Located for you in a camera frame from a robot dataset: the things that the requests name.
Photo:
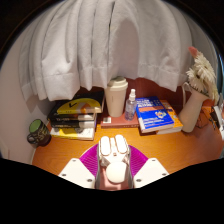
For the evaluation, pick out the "white ceramic jug vase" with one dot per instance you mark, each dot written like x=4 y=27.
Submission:
x=191 y=111

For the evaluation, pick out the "orange book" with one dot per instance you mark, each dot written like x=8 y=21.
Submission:
x=175 y=120

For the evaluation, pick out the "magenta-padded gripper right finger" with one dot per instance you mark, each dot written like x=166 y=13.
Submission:
x=151 y=170

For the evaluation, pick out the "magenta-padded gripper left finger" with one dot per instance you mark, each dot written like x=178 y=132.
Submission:
x=76 y=171

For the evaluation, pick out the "red-brown book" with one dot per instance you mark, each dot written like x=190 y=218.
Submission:
x=116 y=122

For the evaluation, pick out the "cream lidded tumbler cup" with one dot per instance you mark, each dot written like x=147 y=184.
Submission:
x=116 y=98

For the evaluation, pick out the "white pleated curtain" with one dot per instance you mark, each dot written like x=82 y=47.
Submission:
x=100 y=43

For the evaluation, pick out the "white rabbit-shaped computer mouse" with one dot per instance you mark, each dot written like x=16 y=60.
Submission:
x=114 y=155

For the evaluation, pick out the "blue book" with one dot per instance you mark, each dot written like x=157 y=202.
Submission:
x=152 y=115

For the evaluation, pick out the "dark mug with green inside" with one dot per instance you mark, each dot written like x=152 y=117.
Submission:
x=39 y=133

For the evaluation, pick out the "clear spray bottle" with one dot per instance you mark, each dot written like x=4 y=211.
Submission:
x=130 y=108

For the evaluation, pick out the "yellow and white book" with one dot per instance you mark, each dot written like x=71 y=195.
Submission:
x=71 y=134

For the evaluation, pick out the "yellow and black book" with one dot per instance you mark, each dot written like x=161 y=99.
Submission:
x=81 y=106

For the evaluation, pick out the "white flower bouquet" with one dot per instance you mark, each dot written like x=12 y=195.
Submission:
x=203 y=75

